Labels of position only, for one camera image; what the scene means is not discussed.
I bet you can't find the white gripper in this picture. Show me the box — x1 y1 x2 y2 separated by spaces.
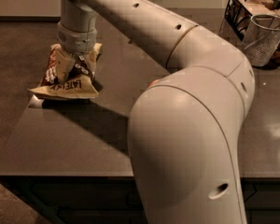
55 22 97 84

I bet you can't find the brown chip bag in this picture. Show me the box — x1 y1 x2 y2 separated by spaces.
30 43 102 100

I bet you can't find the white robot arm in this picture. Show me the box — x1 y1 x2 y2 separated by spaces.
70 0 255 224

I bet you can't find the red apple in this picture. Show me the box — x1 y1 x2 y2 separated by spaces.
147 79 160 88

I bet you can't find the dark cabinet drawer front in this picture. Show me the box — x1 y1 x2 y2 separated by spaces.
31 179 280 224

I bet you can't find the silver mesh cup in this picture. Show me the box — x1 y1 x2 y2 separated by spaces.
243 14 280 67

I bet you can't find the black wire basket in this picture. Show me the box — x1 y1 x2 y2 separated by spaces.
224 0 280 39

